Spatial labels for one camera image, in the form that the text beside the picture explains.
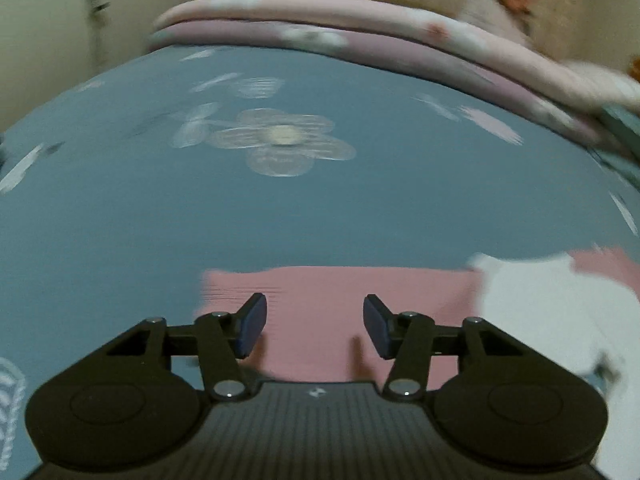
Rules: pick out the pink and white sweater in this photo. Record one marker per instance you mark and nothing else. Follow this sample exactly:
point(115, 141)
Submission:
point(310, 305)

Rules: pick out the blue floral bed sheet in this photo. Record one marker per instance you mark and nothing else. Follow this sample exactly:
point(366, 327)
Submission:
point(150, 220)

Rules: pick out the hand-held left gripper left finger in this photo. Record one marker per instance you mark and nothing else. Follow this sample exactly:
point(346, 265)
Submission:
point(252, 323)

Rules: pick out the purple floral quilt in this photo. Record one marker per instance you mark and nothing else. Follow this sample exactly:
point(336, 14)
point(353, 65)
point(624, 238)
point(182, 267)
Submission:
point(390, 45)

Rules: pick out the blue pillow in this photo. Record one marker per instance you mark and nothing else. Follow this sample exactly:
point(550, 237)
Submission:
point(625, 120)

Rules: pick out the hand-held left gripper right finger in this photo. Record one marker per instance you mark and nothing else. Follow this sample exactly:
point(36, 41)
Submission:
point(375, 328)

